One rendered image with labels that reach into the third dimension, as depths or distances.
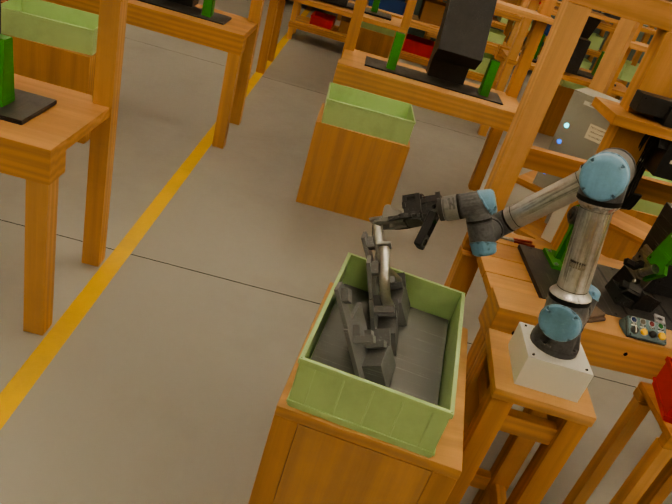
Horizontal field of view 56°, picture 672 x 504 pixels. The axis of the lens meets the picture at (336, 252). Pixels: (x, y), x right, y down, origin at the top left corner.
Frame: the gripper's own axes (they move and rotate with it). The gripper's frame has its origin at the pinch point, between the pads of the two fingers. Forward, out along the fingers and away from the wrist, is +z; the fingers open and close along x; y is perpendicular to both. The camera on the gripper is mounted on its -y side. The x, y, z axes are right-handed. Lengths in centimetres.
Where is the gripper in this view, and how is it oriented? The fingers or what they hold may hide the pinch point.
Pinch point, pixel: (379, 226)
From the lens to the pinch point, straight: 195.6
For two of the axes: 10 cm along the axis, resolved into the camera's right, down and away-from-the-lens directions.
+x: -3.1, -3.0, -9.0
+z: -9.5, 1.5, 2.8
